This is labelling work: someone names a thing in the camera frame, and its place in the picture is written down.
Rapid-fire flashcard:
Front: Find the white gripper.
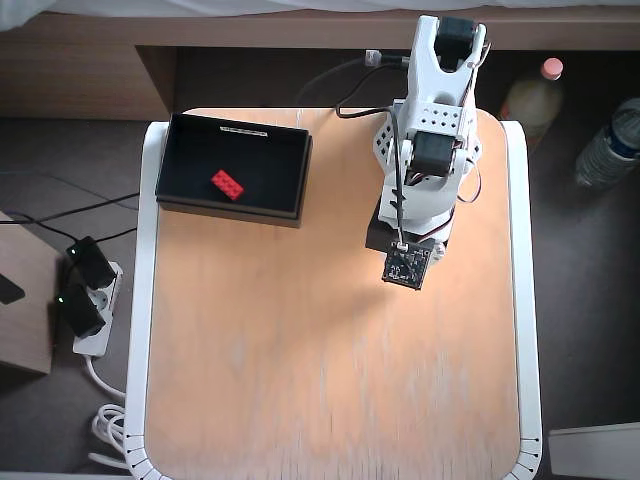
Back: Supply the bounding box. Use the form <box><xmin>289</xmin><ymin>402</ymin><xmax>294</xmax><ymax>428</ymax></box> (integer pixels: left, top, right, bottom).
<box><xmin>366</xmin><ymin>172</ymin><xmax>459</xmax><ymax>264</ymax></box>

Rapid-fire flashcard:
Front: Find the red lego block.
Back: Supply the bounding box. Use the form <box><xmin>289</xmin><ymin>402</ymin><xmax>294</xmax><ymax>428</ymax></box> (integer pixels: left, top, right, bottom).
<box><xmin>208</xmin><ymin>169</ymin><xmax>246</xmax><ymax>201</ymax></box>

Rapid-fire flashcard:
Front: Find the black rectangular bin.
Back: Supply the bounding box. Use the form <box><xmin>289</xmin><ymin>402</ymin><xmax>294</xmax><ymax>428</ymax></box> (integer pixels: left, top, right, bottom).
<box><xmin>155</xmin><ymin>112</ymin><xmax>315</xmax><ymax>230</ymax></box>

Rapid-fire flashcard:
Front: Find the pink capped juice bottle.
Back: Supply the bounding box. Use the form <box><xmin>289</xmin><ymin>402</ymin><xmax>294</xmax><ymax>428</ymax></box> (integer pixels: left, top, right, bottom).
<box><xmin>499</xmin><ymin>57</ymin><xmax>566</xmax><ymax>146</ymax></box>

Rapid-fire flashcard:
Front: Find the clear water bottle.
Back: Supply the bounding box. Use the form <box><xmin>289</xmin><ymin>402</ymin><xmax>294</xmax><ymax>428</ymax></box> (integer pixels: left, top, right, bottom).
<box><xmin>574</xmin><ymin>97</ymin><xmax>640</xmax><ymax>189</ymax></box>

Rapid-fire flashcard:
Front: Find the white box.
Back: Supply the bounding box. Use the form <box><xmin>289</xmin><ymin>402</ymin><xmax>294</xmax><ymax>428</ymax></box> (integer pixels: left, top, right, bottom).
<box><xmin>547</xmin><ymin>422</ymin><xmax>640</xmax><ymax>480</ymax></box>

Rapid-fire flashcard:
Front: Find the black power adapter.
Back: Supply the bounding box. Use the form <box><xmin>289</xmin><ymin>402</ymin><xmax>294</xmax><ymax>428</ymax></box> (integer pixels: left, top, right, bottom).
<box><xmin>52</xmin><ymin>283</ymin><xmax>107</xmax><ymax>339</ymax></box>
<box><xmin>64</xmin><ymin>235</ymin><xmax>116</xmax><ymax>290</ymax></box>

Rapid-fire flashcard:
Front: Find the white power strip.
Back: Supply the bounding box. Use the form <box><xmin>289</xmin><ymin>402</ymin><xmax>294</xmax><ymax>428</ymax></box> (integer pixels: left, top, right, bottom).
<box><xmin>72</xmin><ymin>259</ymin><xmax>124</xmax><ymax>357</ymax></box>

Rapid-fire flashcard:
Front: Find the brown cardboard box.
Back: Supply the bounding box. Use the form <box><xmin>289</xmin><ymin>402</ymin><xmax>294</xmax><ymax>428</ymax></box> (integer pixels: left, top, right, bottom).
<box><xmin>0</xmin><ymin>209</ymin><xmax>59</xmax><ymax>375</ymax></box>

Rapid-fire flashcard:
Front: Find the black flat object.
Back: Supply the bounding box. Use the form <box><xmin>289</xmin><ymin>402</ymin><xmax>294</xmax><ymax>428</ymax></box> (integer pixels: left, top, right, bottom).
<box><xmin>0</xmin><ymin>273</ymin><xmax>26</xmax><ymax>306</ymax></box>

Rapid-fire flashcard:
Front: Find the white bedding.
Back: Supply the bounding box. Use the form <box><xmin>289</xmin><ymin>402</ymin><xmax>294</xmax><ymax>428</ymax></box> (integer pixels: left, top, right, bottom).
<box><xmin>0</xmin><ymin>0</ymin><xmax>640</xmax><ymax>32</ymax></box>

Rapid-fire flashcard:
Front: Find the red white black servo wire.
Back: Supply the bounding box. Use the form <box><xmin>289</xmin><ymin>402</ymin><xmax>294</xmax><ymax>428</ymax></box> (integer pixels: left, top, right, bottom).
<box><xmin>462</xmin><ymin>39</ymin><xmax>495</xmax><ymax>109</ymax></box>
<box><xmin>452</xmin><ymin>159</ymin><xmax>485</xmax><ymax>206</ymax></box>

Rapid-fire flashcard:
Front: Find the bare camera circuit board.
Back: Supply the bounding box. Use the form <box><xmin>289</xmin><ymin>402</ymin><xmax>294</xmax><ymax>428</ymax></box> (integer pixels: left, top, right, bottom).
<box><xmin>382</xmin><ymin>239</ymin><xmax>434</xmax><ymax>293</ymax></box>

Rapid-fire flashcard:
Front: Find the black cable with silver plug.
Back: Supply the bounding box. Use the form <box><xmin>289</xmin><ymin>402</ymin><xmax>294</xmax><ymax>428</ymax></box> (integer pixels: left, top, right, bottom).
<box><xmin>297</xmin><ymin>48</ymin><xmax>382</xmax><ymax>104</ymax></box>

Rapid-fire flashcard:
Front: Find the white table frame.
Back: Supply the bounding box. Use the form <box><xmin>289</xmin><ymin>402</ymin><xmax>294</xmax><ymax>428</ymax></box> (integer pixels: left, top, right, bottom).
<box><xmin>124</xmin><ymin>107</ymin><xmax>544</xmax><ymax>480</ymax></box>

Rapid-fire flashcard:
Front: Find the thin black floor cable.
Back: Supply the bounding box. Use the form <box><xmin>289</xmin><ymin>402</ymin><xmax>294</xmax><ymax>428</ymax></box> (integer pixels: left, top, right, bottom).
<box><xmin>102</xmin><ymin>225</ymin><xmax>140</xmax><ymax>244</ymax></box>
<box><xmin>0</xmin><ymin>192</ymin><xmax>140</xmax><ymax>225</ymax></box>

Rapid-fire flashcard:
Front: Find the white power strip cable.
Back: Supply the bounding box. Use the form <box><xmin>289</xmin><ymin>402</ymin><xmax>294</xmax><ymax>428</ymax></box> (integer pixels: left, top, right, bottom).
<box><xmin>87</xmin><ymin>352</ymin><xmax>132</xmax><ymax>474</ymax></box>

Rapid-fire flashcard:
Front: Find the wooden bed frame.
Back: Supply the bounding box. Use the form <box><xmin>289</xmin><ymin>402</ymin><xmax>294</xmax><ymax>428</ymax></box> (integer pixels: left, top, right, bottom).
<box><xmin>0</xmin><ymin>12</ymin><xmax>640</xmax><ymax>121</ymax></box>

